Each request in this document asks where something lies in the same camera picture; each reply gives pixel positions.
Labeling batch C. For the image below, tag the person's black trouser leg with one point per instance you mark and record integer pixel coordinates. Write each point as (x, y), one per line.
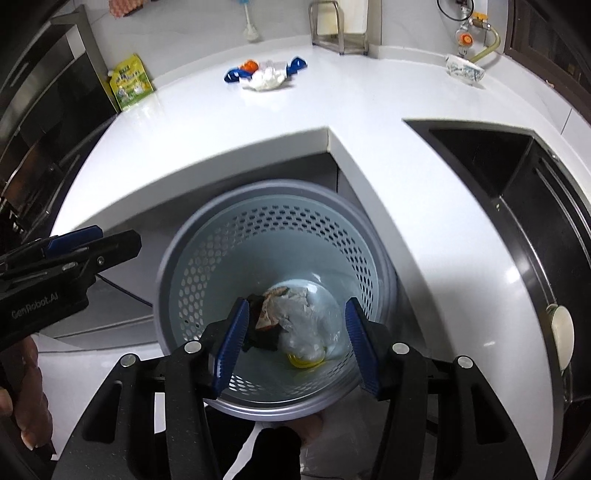
(272, 454)

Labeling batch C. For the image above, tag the grey perforated trash bin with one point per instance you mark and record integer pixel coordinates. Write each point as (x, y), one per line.
(221, 240)

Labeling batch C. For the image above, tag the dark window frame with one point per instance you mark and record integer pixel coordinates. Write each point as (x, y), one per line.
(549, 41)

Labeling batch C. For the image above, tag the white round sink item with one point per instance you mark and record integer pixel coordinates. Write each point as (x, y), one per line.
(561, 332)

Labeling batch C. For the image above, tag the blue plastic piece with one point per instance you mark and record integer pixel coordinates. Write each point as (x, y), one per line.
(232, 75)
(298, 63)

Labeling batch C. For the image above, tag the yellow plastic container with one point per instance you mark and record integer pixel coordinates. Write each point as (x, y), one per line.
(300, 363)

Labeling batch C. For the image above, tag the person's left hand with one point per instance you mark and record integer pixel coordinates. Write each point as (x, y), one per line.
(32, 397)

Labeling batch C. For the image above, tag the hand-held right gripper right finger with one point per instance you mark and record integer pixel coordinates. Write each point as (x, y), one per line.
(362, 353)

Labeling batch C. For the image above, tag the yellow green refill pouch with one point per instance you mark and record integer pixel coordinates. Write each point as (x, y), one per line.
(131, 84)

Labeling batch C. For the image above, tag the patterned ceramic bowl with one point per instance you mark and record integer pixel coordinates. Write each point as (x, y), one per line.
(464, 70)

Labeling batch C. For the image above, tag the white cutting board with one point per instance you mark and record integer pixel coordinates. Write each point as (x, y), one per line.
(358, 16)

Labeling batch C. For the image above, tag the clear plastic bag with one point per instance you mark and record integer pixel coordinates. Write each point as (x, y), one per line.
(304, 334)

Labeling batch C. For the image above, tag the orange wavy sponge cloth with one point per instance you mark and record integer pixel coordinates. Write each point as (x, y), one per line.
(124, 3)

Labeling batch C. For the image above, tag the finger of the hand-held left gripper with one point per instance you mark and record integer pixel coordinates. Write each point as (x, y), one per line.
(115, 249)
(74, 240)

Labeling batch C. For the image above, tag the white crumpled plastic film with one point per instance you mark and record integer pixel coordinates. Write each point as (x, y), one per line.
(268, 79)

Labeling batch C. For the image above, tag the black wrapper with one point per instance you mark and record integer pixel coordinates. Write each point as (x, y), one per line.
(265, 342)

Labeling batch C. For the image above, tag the gas valve with orange knob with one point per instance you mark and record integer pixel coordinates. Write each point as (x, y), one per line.
(464, 39)

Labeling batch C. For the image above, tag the white bottle brush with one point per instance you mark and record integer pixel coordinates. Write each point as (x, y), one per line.
(250, 27)

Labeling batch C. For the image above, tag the metal cutting board rack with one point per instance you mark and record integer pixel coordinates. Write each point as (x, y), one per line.
(340, 27)

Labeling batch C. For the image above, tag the black kitchen sink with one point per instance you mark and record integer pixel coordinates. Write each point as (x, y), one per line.
(508, 184)

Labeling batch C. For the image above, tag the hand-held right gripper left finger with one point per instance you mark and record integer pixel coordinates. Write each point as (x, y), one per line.
(233, 344)

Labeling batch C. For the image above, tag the pink slipper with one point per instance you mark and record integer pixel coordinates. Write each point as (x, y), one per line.
(318, 429)

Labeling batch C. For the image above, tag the silver foil wrapper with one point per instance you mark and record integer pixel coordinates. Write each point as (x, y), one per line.
(293, 299)

